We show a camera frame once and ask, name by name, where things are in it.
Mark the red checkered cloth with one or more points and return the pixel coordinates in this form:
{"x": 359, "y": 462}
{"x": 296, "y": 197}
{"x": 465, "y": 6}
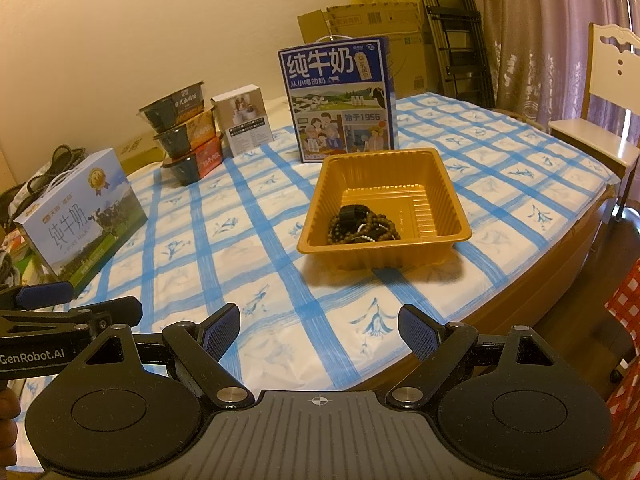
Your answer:
{"x": 625, "y": 310}

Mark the yellow plastic tray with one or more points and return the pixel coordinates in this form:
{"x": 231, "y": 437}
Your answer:
{"x": 360, "y": 170}

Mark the black food bowl orange label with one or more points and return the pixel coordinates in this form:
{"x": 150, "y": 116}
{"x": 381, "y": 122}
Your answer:
{"x": 175, "y": 142}

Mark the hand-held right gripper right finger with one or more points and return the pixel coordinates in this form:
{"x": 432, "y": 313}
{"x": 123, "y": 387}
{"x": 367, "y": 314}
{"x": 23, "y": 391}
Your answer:
{"x": 419, "y": 335}

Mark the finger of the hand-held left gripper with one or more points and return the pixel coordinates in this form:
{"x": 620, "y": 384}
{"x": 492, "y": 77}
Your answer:
{"x": 115, "y": 310}
{"x": 47, "y": 295}

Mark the blue checked tablecloth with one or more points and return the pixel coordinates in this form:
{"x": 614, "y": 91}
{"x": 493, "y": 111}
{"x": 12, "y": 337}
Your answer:
{"x": 250, "y": 240}

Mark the small white product box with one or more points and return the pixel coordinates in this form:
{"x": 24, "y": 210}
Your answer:
{"x": 247, "y": 130}

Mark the brown wooden table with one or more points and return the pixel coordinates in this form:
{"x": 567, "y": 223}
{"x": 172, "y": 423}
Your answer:
{"x": 550, "y": 270}

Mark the pink patterned curtain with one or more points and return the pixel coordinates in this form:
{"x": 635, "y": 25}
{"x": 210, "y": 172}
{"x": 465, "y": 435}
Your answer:
{"x": 540, "y": 35}

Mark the blue cartoon milk carton box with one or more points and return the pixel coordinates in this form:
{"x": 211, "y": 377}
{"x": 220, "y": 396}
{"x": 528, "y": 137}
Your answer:
{"x": 335, "y": 100}

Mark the large cardboard box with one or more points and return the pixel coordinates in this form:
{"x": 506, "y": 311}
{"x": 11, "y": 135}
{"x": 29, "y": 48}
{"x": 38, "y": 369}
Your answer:
{"x": 375, "y": 22}

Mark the meadow print milk box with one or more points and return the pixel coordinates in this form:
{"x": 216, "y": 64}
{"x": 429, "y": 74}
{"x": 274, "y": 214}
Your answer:
{"x": 90, "y": 220}

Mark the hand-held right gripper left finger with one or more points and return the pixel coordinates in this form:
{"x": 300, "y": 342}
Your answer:
{"x": 222, "y": 332}

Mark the white wooden chair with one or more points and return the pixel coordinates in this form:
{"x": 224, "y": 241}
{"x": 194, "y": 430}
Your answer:
{"x": 590, "y": 135}

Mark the black wristwatch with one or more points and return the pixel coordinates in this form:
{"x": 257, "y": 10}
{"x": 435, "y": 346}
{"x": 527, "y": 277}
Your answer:
{"x": 352, "y": 215}

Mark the black folding rack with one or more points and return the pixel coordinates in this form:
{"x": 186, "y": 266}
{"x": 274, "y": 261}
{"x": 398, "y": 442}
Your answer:
{"x": 455, "y": 35}

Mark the person's left hand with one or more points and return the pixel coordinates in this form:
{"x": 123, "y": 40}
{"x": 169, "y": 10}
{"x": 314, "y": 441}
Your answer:
{"x": 7, "y": 410}

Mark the black food bowl red label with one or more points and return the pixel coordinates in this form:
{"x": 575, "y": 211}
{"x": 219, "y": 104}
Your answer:
{"x": 185, "y": 170}

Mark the flat cardboard box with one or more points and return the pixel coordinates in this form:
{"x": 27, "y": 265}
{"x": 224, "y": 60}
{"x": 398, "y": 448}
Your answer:
{"x": 135, "y": 152}

